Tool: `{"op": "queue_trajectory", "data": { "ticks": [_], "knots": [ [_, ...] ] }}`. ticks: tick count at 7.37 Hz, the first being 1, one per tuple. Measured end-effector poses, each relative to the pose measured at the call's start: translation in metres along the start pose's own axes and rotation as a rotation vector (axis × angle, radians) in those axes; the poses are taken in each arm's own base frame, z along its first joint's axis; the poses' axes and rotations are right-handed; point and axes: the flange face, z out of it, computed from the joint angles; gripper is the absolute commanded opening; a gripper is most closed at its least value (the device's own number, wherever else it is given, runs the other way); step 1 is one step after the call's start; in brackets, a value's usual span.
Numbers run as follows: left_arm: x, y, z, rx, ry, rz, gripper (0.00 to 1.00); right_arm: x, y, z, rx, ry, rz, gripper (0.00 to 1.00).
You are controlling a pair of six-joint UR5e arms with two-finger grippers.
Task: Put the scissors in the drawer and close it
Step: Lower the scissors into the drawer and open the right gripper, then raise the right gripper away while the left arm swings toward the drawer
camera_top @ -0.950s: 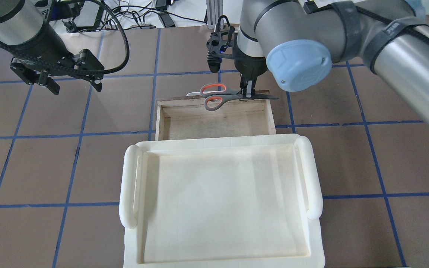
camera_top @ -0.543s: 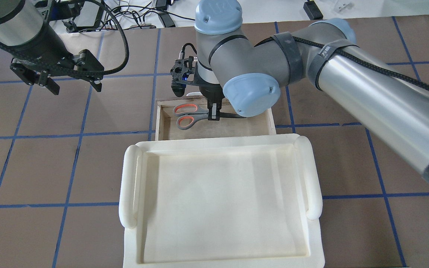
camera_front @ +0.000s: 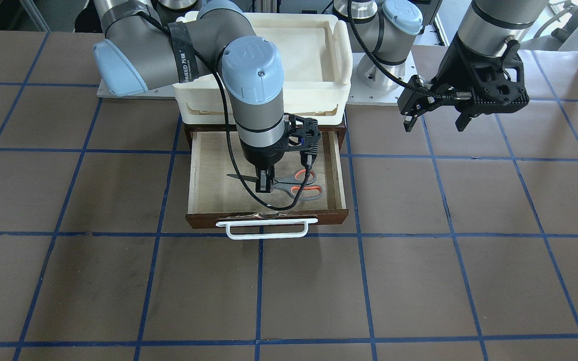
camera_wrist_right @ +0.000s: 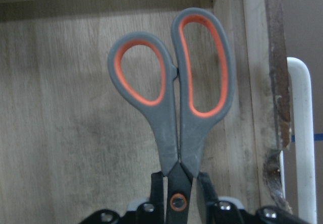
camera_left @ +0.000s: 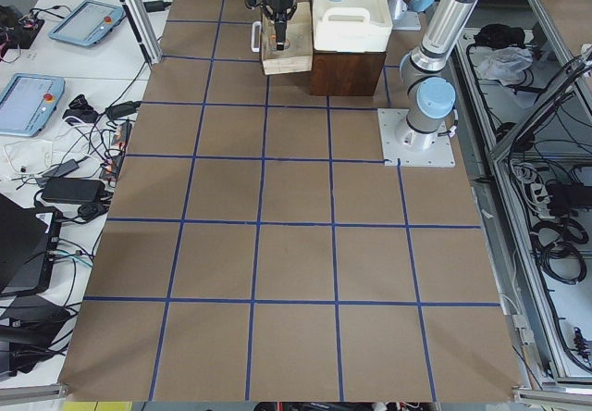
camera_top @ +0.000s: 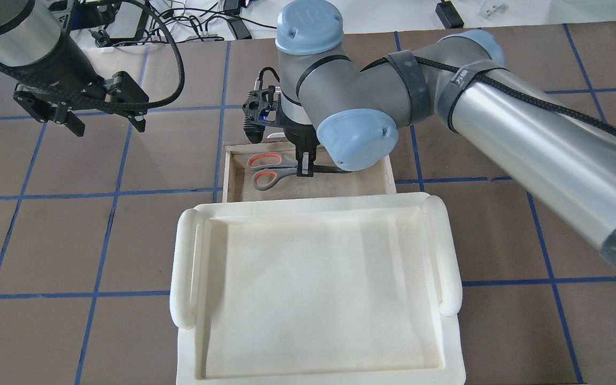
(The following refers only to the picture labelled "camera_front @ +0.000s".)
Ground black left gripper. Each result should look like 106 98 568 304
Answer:
397 40 529 132

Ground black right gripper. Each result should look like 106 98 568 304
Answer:
254 150 282 194

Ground grey orange handled scissors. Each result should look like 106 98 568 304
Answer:
226 169 323 201

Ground wooden drawer with white handle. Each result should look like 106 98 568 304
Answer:
185 125 349 240

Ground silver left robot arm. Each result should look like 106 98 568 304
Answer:
331 1 547 132

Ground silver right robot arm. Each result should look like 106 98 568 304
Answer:
93 1 287 193

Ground white plastic tray cabinet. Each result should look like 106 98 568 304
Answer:
172 13 353 126

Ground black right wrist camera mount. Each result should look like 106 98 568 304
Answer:
282 113 321 170

